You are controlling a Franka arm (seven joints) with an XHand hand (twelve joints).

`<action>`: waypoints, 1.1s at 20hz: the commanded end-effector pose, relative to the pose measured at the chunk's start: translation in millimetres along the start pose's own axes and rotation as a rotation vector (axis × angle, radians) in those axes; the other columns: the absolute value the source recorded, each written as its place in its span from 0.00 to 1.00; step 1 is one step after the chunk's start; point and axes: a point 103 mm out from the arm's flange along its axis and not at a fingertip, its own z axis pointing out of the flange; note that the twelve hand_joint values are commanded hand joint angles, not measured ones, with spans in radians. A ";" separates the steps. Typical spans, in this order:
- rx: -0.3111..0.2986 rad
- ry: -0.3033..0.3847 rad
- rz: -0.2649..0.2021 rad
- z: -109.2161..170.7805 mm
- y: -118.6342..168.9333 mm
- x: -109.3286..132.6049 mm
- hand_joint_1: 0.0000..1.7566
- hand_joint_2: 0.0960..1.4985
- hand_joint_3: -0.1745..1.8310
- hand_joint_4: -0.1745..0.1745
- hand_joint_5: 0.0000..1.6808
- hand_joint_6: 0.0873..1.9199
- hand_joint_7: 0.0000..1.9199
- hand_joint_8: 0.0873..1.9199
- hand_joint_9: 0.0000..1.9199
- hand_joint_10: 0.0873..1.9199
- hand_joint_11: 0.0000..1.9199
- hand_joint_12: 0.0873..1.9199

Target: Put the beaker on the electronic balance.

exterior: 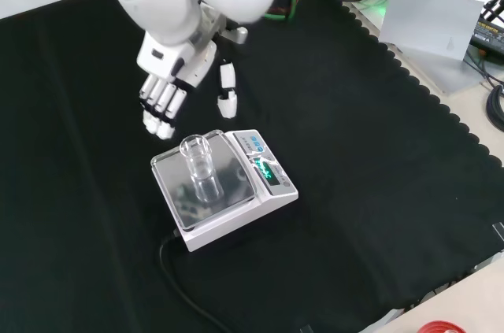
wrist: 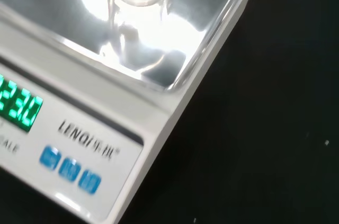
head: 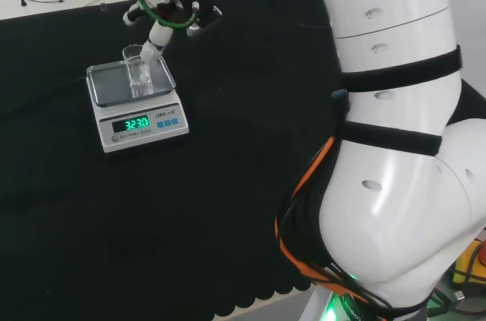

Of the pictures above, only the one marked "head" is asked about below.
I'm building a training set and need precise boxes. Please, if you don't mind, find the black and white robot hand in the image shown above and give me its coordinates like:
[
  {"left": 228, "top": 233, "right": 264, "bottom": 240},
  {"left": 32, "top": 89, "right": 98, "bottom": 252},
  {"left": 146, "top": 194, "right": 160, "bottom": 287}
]
[{"left": 121, "top": 0, "right": 223, "bottom": 72}]

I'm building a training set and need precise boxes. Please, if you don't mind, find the small clear glass beaker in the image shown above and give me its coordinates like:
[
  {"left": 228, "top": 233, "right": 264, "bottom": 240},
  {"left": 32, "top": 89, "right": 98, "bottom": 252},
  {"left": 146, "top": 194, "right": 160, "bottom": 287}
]
[{"left": 121, "top": 44, "right": 155, "bottom": 99}]

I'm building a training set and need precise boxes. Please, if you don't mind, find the white electronic balance steel pan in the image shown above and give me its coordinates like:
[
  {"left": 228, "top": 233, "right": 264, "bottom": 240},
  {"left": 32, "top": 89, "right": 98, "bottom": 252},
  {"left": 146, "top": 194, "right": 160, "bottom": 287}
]
[{"left": 86, "top": 55, "right": 191, "bottom": 154}]

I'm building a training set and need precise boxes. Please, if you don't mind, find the black bench cloth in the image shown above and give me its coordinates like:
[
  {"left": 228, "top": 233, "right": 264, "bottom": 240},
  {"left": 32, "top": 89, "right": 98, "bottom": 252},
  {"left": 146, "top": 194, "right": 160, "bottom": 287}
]
[{"left": 0, "top": 0, "right": 486, "bottom": 320}]

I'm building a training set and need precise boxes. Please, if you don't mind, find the yellow stop button box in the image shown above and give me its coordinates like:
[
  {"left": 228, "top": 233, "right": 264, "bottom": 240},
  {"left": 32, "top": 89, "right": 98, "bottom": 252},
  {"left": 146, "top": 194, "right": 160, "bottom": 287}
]
[{"left": 453, "top": 236, "right": 486, "bottom": 288}]

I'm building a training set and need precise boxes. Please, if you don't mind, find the black balance power cable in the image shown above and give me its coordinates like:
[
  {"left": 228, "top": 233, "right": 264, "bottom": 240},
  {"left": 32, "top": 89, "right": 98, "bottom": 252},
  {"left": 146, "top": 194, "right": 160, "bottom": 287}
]
[{"left": 0, "top": 74, "right": 90, "bottom": 118}]

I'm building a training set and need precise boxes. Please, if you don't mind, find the orange cable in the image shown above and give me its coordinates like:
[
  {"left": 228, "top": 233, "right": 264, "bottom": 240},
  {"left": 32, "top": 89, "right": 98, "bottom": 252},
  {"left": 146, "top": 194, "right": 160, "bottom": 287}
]
[{"left": 274, "top": 135, "right": 371, "bottom": 305}]

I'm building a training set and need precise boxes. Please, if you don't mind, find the black cable bundle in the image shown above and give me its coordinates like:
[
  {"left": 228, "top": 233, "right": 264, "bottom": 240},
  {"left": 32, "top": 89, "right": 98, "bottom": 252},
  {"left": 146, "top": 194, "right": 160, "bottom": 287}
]
[{"left": 276, "top": 146, "right": 430, "bottom": 318}]

